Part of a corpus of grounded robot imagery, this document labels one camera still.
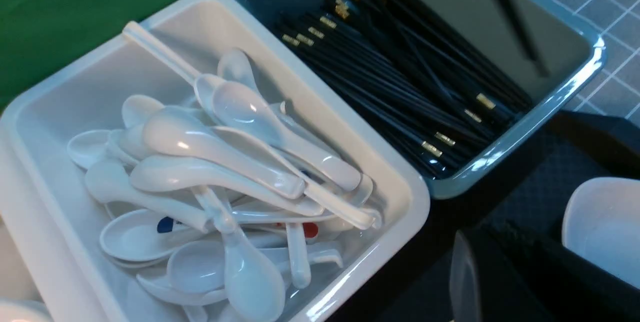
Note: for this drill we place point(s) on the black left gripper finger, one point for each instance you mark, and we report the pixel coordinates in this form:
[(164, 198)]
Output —
[(514, 274)]

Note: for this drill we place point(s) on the white square sauce dish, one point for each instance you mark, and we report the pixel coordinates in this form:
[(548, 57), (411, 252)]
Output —
[(601, 224)]

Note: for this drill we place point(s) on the black serving tray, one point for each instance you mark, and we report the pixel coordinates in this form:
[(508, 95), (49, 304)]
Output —
[(531, 187)]

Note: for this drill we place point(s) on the black chopsticks bundle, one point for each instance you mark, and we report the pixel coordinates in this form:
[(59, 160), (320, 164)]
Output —
[(422, 86)]

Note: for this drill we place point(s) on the blue-grey chopstick bin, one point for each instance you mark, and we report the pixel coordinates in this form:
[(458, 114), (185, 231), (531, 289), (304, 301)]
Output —
[(571, 49)]

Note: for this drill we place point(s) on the white spoons pile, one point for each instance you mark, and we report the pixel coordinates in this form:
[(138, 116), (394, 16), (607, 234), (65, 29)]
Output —
[(230, 201)]

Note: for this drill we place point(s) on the grey checkered table mat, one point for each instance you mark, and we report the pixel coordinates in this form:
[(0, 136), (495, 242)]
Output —
[(615, 91)]

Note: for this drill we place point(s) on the white spoon bin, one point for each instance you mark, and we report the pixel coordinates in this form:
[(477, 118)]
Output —
[(56, 224)]

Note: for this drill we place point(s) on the large white plastic tub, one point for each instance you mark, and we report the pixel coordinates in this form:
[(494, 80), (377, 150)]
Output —
[(21, 300)]

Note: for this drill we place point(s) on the green cloth backdrop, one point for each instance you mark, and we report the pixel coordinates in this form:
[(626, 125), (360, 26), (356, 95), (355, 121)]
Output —
[(40, 37)]

